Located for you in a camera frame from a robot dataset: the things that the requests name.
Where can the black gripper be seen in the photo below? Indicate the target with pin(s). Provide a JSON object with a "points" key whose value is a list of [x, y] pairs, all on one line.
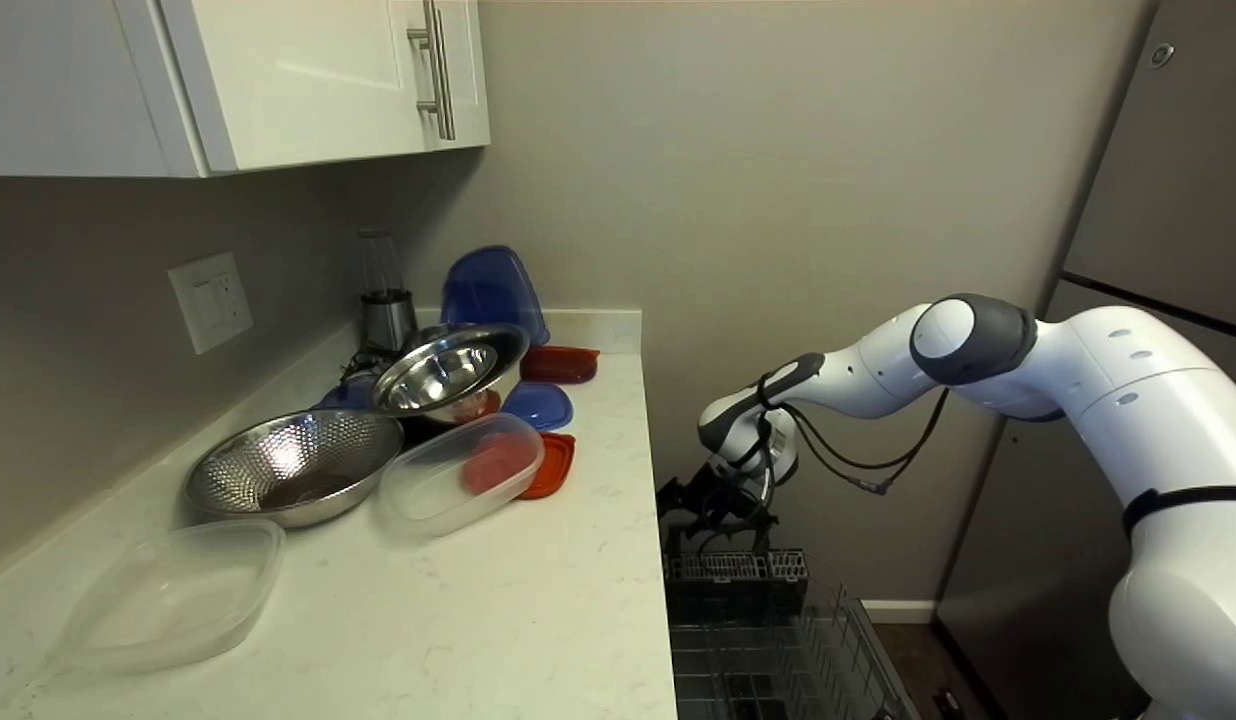
{"points": [[730, 498]]}

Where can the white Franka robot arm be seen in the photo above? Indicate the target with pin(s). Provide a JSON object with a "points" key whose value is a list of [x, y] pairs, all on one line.
{"points": [[1121, 402]]}

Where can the black cutlery basket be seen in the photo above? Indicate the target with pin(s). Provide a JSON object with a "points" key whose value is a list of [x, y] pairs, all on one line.
{"points": [[742, 580]]}

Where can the blue plastic lid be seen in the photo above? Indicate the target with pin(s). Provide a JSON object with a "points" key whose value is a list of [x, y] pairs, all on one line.
{"points": [[536, 406]]}

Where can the red plastic container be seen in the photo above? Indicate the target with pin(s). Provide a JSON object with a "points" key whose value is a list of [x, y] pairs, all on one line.
{"points": [[562, 360]]}

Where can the small red plastic lid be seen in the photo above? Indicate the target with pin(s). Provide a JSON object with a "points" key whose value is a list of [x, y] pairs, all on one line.
{"points": [[478, 406]]}

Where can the white baseboard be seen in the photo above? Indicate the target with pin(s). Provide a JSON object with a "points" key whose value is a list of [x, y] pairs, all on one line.
{"points": [[898, 611]]}

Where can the clear plastic container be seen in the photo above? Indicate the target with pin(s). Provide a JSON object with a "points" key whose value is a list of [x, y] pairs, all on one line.
{"points": [[177, 599], [439, 484]]}

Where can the small steel bowl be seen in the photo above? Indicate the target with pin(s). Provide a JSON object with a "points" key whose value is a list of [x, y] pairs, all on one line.
{"points": [[451, 370]]}

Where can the blue plastic container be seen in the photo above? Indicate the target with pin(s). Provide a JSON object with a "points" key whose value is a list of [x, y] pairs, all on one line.
{"points": [[494, 293]]}

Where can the steel blender with jar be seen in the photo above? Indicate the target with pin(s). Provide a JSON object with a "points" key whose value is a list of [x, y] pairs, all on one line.
{"points": [[384, 320]]}

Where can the large steel bowl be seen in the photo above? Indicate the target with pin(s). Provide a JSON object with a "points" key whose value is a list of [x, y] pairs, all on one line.
{"points": [[289, 464]]}

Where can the grey refrigerator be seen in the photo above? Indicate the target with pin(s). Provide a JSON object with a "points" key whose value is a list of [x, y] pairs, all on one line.
{"points": [[1177, 161]]}

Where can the white wall outlet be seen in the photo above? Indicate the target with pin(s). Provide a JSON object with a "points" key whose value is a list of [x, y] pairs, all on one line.
{"points": [[211, 303]]}

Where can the white wall cabinet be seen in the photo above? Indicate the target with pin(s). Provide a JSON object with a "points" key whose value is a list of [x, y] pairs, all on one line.
{"points": [[242, 81]]}

